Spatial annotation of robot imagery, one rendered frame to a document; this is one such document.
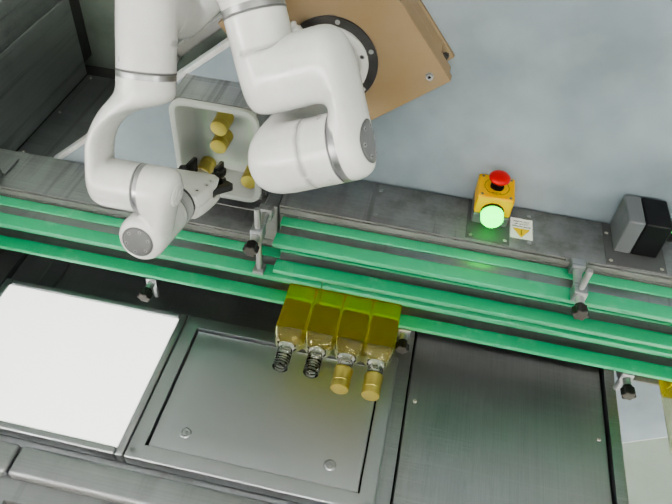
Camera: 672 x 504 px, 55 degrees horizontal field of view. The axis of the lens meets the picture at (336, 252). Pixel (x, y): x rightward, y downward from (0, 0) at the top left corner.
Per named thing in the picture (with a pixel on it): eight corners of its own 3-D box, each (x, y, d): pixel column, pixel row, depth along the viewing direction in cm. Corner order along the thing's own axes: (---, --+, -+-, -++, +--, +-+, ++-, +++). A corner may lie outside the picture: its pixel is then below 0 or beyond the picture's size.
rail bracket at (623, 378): (602, 355, 138) (608, 409, 129) (614, 336, 133) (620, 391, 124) (621, 359, 138) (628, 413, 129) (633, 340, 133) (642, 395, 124)
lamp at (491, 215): (477, 218, 125) (477, 228, 123) (483, 201, 122) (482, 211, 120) (501, 222, 125) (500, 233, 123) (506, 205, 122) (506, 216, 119)
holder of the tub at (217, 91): (199, 182, 144) (186, 205, 139) (185, 73, 124) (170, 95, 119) (272, 196, 142) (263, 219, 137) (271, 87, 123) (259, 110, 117)
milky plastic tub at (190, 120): (194, 165, 140) (180, 190, 134) (183, 74, 124) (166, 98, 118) (272, 179, 138) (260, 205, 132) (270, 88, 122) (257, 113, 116)
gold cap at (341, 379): (334, 372, 121) (329, 392, 118) (335, 362, 118) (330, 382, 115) (352, 376, 120) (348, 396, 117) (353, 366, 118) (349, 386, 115)
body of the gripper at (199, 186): (144, 221, 111) (170, 194, 121) (200, 231, 110) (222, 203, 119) (140, 182, 107) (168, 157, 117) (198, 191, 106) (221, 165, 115)
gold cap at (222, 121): (216, 107, 126) (209, 119, 123) (234, 110, 126) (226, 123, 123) (217, 122, 128) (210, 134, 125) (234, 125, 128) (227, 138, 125)
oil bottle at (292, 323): (298, 273, 139) (272, 353, 124) (299, 255, 135) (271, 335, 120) (324, 278, 139) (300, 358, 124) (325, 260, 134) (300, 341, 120)
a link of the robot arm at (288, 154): (262, 93, 95) (228, 158, 84) (344, 72, 90) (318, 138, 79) (289, 145, 101) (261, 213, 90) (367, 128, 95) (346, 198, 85)
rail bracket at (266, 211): (262, 244, 134) (244, 288, 126) (259, 183, 122) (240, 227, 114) (275, 247, 134) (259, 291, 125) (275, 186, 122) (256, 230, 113)
